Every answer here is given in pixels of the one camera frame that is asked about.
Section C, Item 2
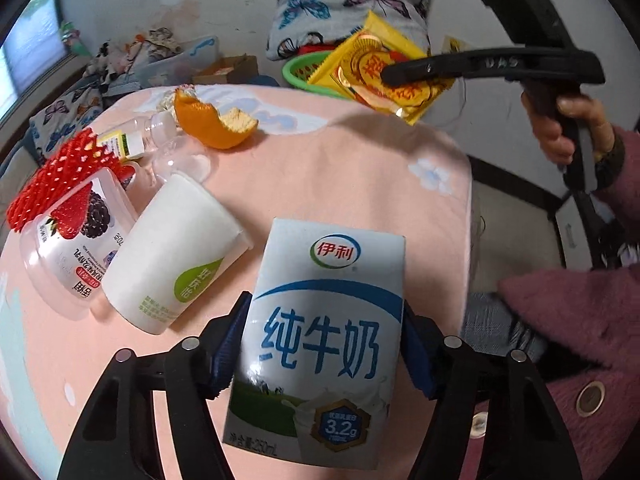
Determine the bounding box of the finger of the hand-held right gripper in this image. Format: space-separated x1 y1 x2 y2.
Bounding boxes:
381 51 468 86

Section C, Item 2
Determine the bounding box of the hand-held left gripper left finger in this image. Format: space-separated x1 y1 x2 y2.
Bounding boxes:
59 290 253 480

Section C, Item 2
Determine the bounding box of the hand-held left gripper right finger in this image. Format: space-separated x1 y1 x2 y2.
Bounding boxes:
400 300 583 480

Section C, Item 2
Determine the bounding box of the yellow snack packet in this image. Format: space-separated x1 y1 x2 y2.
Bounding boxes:
306 10 456 127

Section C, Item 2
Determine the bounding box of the white blue milk carton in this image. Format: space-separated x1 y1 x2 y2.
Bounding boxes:
221 217 407 471

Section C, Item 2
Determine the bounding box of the white paper cup green label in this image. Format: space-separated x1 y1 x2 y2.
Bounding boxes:
102 172 253 335

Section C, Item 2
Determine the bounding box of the green plastic basket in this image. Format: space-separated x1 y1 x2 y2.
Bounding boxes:
281 50 351 93

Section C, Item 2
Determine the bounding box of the person's right forearm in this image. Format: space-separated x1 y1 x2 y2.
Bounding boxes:
592 125 640 223

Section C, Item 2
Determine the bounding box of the person's right hand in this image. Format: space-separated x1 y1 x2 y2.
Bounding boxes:
520 92 616 167

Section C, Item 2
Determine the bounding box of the large grey butterfly pillow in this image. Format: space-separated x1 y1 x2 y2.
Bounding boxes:
265 0 436 61

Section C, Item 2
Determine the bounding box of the pink blanket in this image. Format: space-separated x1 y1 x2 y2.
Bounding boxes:
0 82 473 480

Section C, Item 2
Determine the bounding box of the person's pink coat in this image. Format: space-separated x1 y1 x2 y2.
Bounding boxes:
497 240 640 480

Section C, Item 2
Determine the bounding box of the clear yogurt cup berry label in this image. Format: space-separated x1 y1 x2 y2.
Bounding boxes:
19 167 138 321

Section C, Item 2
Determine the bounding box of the brown cardboard box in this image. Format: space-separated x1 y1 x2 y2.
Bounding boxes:
192 54 260 86

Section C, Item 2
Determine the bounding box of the orange peel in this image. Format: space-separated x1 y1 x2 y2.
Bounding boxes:
172 87 260 150

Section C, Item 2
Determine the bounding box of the small clear plastic bottle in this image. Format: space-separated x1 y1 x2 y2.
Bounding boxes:
97 110 178 158

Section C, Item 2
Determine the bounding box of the red foam fruit net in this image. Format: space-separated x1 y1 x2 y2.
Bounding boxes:
6 129 136 233

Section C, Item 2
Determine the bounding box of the clear plastic storage box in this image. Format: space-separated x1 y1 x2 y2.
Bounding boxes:
135 35 221 88

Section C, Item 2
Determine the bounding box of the pile of patterned cloth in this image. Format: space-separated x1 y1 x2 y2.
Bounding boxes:
85 25 181 86

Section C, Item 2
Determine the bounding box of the small grey butterfly pillow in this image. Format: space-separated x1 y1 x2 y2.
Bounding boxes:
30 85 106 161

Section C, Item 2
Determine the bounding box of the colourful pinwheel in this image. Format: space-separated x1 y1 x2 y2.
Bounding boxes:
60 19 93 58

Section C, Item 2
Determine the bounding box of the window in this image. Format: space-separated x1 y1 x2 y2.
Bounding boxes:
0 0 66 106

